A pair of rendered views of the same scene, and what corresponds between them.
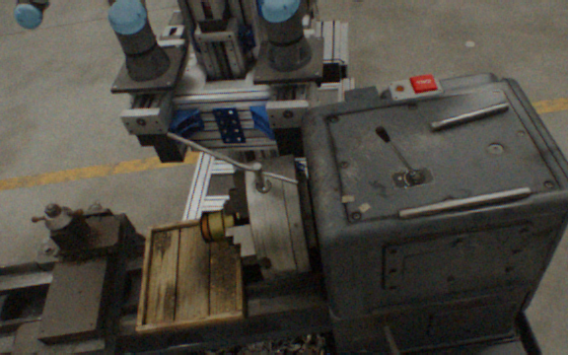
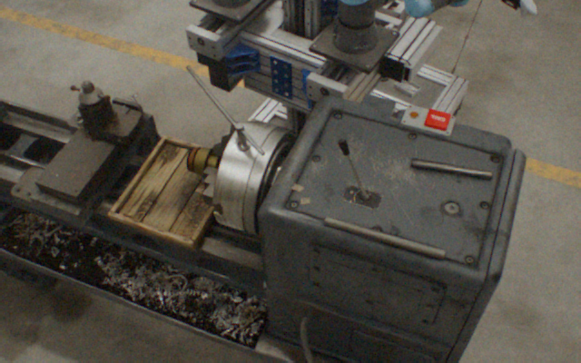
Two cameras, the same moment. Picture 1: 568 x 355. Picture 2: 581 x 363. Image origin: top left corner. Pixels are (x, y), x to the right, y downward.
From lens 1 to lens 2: 0.53 m
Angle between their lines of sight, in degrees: 13
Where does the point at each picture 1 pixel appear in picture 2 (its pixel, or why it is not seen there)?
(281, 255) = (232, 209)
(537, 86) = not seen: outside the picture
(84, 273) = (93, 149)
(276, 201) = (246, 162)
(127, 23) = not seen: outside the picture
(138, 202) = (201, 110)
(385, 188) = (332, 194)
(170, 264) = (163, 175)
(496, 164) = (440, 220)
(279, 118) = (316, 92)
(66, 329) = (57, 186)
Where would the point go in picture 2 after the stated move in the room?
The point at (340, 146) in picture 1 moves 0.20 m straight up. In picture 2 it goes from (325, 141) to (327, 84)
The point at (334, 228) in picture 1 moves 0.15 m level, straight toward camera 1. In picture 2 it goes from (270, 205) to (241, 254)
